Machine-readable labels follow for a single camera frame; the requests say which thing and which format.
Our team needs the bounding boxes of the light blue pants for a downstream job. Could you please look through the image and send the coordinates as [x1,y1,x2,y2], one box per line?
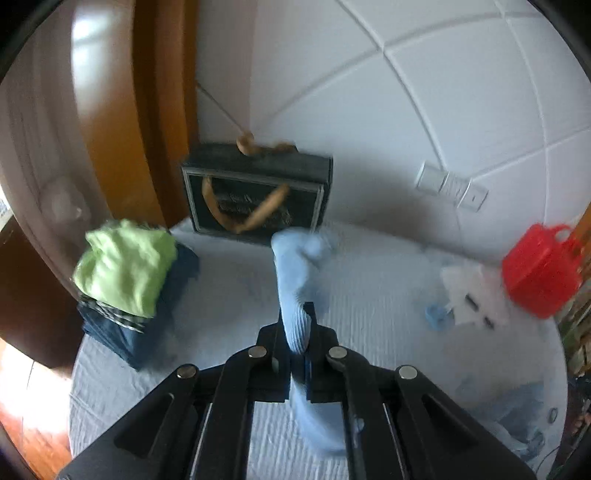
[270,228,365,459]

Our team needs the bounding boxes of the white wall socket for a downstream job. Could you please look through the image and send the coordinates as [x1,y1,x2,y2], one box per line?
[416,161,489,212]

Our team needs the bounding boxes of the red plastic basket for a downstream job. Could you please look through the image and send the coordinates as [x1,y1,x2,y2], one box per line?
[502,224,585,319]

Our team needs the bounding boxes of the stack of folded clothes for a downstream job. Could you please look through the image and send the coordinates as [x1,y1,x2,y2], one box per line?
[78,242,202,371]

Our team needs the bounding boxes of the wooden door frame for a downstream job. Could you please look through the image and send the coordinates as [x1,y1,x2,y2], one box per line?
[88,0,200,230]

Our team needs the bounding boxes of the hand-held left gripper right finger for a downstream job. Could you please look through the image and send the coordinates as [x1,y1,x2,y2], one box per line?
[304,301,539,480]

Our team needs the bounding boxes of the crumpled light blue cloth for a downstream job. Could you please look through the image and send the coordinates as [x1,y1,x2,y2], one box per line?
[462,382,562,462]

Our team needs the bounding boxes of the small blue object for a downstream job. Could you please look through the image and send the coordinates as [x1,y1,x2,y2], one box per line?
[425,302,456,331]

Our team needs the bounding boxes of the black bag with tan handles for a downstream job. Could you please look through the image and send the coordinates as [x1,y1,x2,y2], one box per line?
[181,131,334,246]

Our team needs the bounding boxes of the folded plaid garment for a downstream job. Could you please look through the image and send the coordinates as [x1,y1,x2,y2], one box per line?
[78,295,149,334]

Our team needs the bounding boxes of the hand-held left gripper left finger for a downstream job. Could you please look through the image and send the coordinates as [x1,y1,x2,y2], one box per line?
[55,308,293,480]

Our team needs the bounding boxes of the white curtain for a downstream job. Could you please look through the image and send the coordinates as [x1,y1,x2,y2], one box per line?
[0,0,100,287]

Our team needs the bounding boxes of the white plastic bag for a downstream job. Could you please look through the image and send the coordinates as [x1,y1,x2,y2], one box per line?
[438,263,511,329]

